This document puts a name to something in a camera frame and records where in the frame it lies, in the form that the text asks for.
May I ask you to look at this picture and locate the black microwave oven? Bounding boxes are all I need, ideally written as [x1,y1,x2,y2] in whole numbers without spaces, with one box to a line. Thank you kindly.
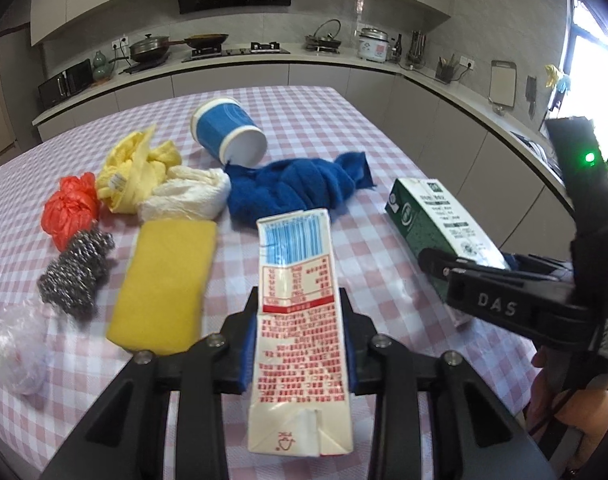
[38,58,94,108]

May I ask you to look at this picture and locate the grey cutting board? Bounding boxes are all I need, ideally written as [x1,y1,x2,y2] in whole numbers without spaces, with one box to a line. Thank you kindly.
[488,60,517,110]

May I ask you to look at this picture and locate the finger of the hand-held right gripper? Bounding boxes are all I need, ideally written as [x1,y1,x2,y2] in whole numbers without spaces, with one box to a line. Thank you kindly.
[504,254,572,281]
[418,248,467,281]

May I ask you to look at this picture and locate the clear plastic bag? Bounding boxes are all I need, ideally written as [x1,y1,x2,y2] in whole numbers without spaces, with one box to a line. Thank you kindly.
[0,300,52,396]

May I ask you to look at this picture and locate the dark utensil holder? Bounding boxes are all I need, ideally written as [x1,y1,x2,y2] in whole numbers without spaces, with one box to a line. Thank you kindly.
[436,55,459,83]

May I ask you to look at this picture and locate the pink checkered tablecloth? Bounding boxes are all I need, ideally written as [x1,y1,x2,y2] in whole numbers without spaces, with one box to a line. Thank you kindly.
[0,86,539,480]

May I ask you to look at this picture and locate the blue towel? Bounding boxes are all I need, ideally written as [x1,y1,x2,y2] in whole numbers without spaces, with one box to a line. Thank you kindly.
[226,151,377,228]

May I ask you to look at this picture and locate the person's right hand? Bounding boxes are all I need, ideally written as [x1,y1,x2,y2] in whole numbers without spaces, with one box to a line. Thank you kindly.
[531,347,608,466]

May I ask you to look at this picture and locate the yellow plastic bag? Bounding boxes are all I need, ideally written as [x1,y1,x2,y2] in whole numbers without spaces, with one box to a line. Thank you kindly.
[95,124,183,213]

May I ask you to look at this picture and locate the black induction cooker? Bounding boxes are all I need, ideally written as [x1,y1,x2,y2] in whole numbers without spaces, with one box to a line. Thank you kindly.
[119,55,172,75]

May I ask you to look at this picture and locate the green white carton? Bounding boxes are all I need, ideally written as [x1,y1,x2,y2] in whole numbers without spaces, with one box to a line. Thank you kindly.
[385,177,507,328]

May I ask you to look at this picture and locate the kettle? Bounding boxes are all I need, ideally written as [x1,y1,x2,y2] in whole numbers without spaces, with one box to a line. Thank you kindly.
[305,19,343,53]

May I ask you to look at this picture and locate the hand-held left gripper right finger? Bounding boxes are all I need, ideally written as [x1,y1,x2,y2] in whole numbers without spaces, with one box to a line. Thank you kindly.
[339,287,559,480]

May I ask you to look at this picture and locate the red plastic bag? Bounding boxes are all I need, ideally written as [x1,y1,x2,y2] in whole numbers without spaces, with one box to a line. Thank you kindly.
[41,172,101,252]

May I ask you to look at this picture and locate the white kitchen counter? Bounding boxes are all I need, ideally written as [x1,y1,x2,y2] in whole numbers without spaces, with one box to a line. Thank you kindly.
[31,42,584,221]

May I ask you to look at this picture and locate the blue paper cup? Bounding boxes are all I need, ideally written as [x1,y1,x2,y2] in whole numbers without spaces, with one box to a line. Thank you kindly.
[190,97,268,168]

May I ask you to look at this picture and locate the gas stove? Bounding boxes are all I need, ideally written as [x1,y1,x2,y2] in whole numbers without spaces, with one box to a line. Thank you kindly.
[183,42,292,63]

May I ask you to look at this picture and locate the white red-print milk carton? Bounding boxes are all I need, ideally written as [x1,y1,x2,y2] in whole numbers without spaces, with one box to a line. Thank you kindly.
[247,208,355,458]

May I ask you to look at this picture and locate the white plastic bag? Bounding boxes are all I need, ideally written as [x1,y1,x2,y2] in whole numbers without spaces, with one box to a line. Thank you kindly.
[138,166,232,222]

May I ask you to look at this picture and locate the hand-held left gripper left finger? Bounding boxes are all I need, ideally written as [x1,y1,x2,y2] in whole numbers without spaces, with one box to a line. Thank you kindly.
[39,286,261,480]

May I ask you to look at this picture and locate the black wok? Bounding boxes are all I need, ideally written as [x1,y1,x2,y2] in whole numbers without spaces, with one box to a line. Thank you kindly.
[170,34,229,50]

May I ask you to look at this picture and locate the black pot with glass lid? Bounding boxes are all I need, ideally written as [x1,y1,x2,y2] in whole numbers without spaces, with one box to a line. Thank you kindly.
[129,34,172,63]

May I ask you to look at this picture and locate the metal utensil rack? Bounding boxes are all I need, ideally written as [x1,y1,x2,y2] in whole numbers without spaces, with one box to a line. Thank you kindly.
[406,30,427,71]

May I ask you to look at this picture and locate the steel kitchen sink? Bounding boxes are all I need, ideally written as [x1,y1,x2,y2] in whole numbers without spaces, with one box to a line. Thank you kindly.
[508,130,569,176]

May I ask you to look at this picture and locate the yellow sponge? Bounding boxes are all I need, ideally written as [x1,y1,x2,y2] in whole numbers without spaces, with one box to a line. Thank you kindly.
[106,220,219,356]

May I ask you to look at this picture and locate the kitchen window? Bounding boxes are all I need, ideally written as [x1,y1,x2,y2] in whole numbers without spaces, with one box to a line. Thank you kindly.
[558,0,608,211]

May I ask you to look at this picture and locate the white rice cooker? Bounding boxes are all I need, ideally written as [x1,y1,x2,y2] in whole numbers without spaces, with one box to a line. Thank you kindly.
[358,27,389,61]

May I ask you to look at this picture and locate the steel wool scrubber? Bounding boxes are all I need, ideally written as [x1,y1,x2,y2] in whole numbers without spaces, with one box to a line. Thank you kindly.
[37,227,116,318]

